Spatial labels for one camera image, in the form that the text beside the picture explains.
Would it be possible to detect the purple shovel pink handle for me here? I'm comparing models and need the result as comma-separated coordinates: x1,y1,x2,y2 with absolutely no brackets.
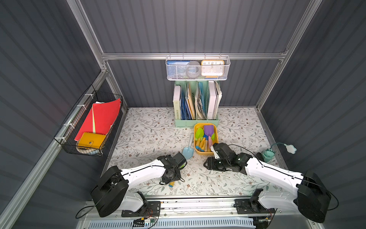
204,125,214,152

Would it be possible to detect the light green trowel wooden handle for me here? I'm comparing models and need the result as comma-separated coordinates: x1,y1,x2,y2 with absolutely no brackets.
195,127,204,152

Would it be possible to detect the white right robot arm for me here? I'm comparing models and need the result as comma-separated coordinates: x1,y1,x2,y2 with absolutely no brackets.
204,143,332,223

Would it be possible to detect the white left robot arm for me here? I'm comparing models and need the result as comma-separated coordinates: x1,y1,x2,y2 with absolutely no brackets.
91,153,187,218

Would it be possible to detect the light blue toy shovel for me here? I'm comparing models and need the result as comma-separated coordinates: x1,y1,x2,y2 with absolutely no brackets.
182,133,194,160

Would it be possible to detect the yellow plastic storage box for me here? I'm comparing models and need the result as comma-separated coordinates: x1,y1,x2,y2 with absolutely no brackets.
193,123,219,156

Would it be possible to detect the blue box in basket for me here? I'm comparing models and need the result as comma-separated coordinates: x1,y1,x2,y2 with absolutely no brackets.
166,60,190,80

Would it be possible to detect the floral patterned table mat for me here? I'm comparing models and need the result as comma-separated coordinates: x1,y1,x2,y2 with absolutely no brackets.
109,107,281,196

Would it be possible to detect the mint green small cup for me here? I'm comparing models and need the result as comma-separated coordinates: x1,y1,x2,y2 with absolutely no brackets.
262,148,275,163

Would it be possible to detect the white binder in organizer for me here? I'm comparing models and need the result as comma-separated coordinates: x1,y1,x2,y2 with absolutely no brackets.
207,81,217,120

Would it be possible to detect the white book in organizer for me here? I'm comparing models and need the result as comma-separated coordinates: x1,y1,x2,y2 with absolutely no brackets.
173,85,181,120

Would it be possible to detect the mint green file organizer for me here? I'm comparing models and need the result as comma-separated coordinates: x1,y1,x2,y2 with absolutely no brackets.
173,80,220,128

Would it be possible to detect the red paper folder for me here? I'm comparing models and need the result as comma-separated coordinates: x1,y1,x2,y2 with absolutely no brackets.
74,99,121,141

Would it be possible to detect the yellow wallet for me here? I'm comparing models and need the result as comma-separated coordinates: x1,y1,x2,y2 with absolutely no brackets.
77,132,106,148

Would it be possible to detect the yellow alarm clock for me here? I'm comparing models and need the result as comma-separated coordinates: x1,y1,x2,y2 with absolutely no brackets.
201,60,225,77

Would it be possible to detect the grey tape roll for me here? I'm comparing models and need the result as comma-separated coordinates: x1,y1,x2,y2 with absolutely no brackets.
186,61,201,79

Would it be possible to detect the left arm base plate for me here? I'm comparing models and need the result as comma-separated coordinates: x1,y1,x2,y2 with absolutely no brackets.
121,201,161,218

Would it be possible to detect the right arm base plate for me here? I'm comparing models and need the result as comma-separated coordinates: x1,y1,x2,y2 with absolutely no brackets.
233,198,275,214

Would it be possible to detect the black wire wall basket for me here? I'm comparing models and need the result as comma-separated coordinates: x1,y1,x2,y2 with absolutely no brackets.
54,86,123,156

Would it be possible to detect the white wire hanging basket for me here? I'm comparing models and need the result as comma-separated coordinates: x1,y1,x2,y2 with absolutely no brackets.
165,55,231,81

